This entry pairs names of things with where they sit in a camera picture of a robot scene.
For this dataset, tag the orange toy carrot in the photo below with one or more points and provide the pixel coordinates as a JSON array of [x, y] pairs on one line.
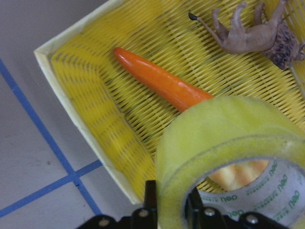
[[174, 90]]

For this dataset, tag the yellow woven plastic basket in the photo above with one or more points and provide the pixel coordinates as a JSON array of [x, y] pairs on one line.
[[121, 118]]

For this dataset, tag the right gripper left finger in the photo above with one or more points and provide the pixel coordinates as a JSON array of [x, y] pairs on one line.
[[150, 196]]

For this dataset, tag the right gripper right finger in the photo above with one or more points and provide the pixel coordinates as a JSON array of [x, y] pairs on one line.
[[193, 203]]

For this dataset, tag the yellow tape roll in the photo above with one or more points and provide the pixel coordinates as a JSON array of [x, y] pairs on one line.
[[229, 130]]

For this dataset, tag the brown toy lion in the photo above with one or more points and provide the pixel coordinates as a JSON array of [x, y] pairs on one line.
[[272, 38]]

